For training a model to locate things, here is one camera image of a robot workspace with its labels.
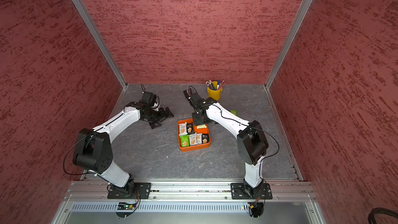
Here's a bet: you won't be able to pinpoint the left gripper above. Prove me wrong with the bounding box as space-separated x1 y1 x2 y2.
143 107 174 128

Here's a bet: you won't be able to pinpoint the orange storage box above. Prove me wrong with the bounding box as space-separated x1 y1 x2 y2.
177 118 211 152

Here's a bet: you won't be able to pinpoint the cream cookie pack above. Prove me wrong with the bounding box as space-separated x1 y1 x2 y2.
195 124 207 129

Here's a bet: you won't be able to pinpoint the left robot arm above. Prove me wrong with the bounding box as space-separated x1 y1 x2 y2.
72 102 174 199

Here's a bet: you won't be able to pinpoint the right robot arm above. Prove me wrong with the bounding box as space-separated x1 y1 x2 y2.
187 93 269 198

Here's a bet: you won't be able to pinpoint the white cookie pack bottom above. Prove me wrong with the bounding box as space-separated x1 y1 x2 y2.
189 133 197 146

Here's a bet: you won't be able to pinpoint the white cookie pack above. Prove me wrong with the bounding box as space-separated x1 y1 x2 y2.
189 133 197 146
178 122 188 136

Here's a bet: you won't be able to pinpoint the white cookie pack top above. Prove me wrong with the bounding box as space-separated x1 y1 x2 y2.
178 122 188 136

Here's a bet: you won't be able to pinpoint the black cookie pack bottom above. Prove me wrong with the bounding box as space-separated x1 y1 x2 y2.
202 133 209 144

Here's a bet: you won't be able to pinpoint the green cookie pack bottom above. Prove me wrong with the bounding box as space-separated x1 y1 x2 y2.
179 135 190 148

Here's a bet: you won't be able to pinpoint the yellow pen cup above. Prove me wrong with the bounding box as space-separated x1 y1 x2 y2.
207 88 222 101

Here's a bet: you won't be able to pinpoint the pens in cup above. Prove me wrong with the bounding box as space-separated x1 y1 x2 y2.
206 80 226 91

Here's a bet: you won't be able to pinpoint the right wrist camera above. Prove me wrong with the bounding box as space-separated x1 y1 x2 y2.
188 92 204 108

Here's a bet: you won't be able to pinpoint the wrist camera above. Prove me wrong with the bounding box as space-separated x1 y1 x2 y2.
188 92 204 108
140 91 157 107

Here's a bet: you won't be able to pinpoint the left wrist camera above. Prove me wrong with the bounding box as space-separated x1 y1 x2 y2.
140 91 157 107

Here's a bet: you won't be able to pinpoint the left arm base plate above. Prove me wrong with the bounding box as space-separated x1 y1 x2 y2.
107 182 152 200

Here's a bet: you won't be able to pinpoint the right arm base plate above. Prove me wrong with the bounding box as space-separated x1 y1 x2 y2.
231 182 273 200

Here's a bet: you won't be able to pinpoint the aluminium front rail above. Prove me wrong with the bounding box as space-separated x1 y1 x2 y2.
62 178 318 202

